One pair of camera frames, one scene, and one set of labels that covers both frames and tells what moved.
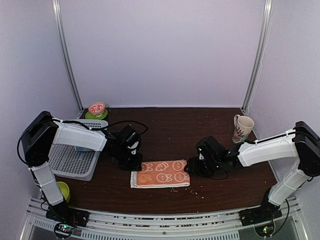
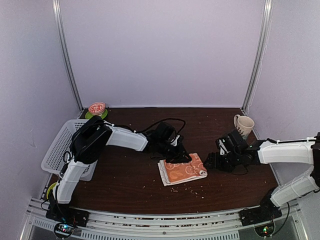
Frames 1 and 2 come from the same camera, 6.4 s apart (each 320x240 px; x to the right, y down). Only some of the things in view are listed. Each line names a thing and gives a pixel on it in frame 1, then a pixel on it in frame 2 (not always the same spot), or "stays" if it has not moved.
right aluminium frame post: [259, 58] stays
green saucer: [90, 116] stays
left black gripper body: [126, 162] -> [172, 154]
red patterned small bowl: [97, 108] stays
